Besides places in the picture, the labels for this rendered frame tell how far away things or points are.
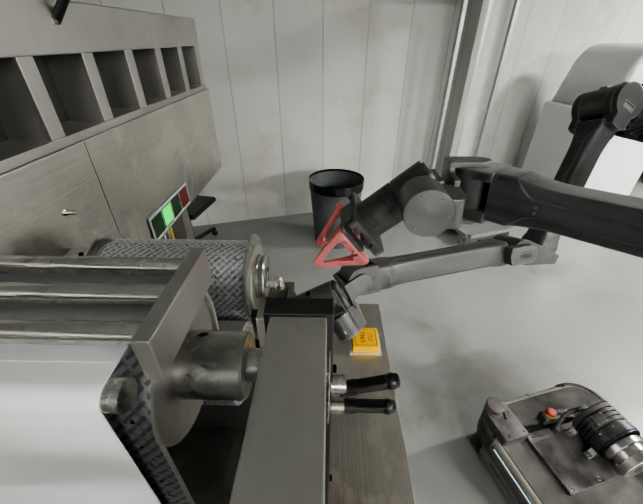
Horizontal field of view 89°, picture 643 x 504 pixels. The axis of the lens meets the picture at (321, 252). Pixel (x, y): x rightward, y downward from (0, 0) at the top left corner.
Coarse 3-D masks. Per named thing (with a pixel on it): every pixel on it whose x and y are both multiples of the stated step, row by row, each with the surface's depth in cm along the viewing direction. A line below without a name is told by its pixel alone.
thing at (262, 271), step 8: (264, 256) 56; (256, 264) 54; (264, 264) 55; (256, 272) 54; (264, 272) 55; (256, 280) 54; (264, 280) 55; (256, 288) 54; (264, 288) 55; (256, 296) 56; (264, 296) 56
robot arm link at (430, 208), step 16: (448, 160) 42; (464, 160) 42; (480, 160) 42; (448, 176) 42; (400, 192) 41; (416, 192) 36; (432, 192) 36; (448, 192) 38; (400, 208) 40; (416, 208) 37; (432, 208) 36; (448, 208) 36; (416, 224) 38; (432, 224) 37; (448, 224) 37
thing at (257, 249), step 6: (102, 246) 55; (258, 246) 57; (252, 252) 53; (258, 252) 57; (252, 258) 53; (252, 264) 52; (252, 270) 52; (252, 276) 52; (252, 282) 52; (252, 288) 52; (252, 294) 53; (252, 300) 53; (258, 300) 57; (252, 306) 54; (258, 306) 57
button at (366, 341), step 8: (368, 328) 91; (360, 336) 88; (368, 336) 88; (376, 336) 88; (352, 344) 87; (360, 344) 86; (368, 344) 86; (376, 344) 86; (360, 352) 86; (368, 352) 86; (376, 352) 86
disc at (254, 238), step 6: (252, 234) 56; (252, 240) 54; (258, 240) 59; (246, 246) 52; (252, 246) 54; (246, 252) 51; (246, 258) 51; (246, 264) 50; (246, 270) 50; (246, 276) 50; (246, 282) 51; (246, 288) 51; (246, 294) 51; (246, 300) 51; (246, 306) 51; (246, 312) 53; (252, 312) 55; (252, 318) 55
